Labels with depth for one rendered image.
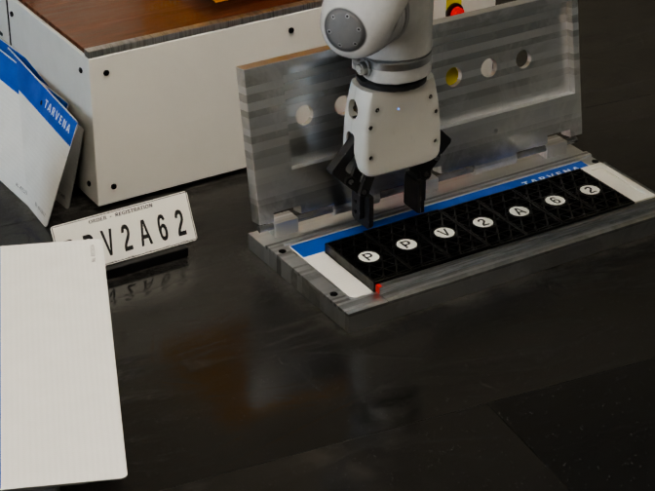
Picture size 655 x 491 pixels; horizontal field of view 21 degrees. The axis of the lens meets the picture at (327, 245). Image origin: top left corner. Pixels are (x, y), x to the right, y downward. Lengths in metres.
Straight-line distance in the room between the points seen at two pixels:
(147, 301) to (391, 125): 0.32
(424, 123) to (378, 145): 0.06
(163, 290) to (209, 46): 0.31
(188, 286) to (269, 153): 0.17
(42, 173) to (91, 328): 0.45
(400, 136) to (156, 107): 0.30
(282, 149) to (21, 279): 0.35
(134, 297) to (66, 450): 0.43
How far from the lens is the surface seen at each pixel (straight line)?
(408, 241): 1.90
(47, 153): 2.03
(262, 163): 1.89
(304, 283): 1.85
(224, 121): 2.07
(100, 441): 1.48
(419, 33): 1.84
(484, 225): 1.93
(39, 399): 1.53
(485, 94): 2.05
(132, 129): 2.01
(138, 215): 1.92
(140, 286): 1.89
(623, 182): 2.05
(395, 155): 1.90
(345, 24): 1.75
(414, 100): 1.88
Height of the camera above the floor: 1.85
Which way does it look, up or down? 29 degrees down
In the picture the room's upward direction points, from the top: straight up
